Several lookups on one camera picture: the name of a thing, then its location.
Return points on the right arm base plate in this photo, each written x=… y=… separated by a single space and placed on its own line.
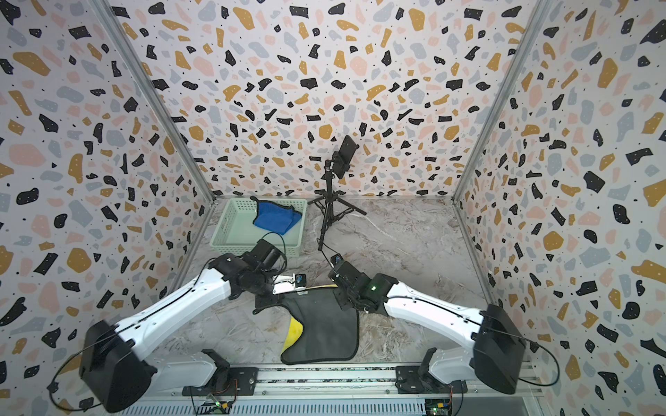
x=417 y=380

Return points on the black tripod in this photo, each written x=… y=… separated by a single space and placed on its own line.
x=325 y=202

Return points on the green circuit board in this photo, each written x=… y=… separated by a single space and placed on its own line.
x=214 y=407
x=438 y=407

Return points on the right green circuit board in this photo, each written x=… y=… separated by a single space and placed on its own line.
x=438 y=407

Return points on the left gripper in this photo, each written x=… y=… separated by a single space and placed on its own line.
x=274 y=271

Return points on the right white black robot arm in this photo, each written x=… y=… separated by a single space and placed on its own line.
x=490 y=347

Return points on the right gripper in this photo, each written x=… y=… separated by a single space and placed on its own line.
x=338 y=295

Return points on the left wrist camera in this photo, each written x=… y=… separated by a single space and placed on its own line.
x=299 y=281

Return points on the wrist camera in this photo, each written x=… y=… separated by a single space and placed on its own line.
x=336 y=259
x=299 y=281

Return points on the black phone on tripod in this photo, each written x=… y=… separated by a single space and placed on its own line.
x=343 y=157

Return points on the mint green plastic basket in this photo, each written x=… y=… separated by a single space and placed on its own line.
x=236 y=234

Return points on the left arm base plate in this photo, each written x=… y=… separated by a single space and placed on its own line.
x=244 y=377

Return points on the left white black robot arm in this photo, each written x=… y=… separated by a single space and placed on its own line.
x=115 y=362

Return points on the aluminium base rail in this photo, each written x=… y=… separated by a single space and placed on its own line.
x=342 y=389

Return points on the blue grey dishcloth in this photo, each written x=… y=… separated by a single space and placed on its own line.
x=274 y=217

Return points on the yellow grey dishcloth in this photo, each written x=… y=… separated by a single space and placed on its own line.
x=320 y=330

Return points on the left green circuit board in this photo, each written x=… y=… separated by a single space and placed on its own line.
x=214 y=407

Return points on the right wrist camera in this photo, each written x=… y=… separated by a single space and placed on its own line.
x=336 y=259

